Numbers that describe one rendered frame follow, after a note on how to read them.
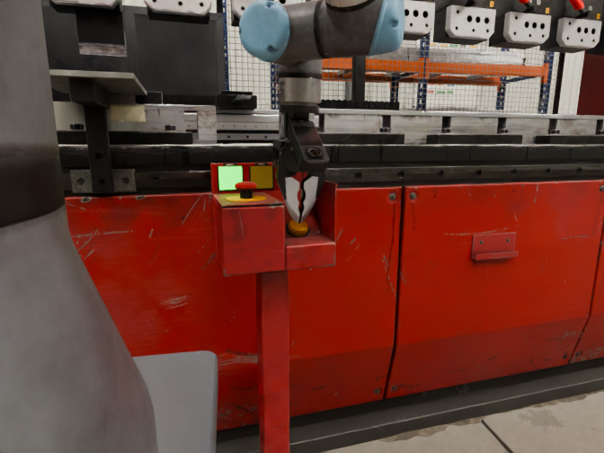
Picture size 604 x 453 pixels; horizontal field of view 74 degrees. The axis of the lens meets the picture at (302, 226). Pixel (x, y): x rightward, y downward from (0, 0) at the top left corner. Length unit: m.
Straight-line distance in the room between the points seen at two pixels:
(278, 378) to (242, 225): 0.34
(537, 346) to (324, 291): 0.82
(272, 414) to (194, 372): 0.69
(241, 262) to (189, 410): 0.51
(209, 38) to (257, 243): 1.09
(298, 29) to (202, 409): 0.51
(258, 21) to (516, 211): 0.97
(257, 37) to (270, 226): 0.28
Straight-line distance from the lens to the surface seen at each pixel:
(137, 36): 1.64
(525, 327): 1.50
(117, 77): 0.82
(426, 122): 1.26
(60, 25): 1.68
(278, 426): 0.90
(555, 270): 1.50
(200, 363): 0.20
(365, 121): 1.17
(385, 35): 0.57
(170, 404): 0.18
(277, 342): 0.80
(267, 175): 0.81
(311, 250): 0.70
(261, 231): 0.67
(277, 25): 0.59
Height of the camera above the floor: 0.88
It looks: 12 degrees down
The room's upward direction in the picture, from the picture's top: straight up
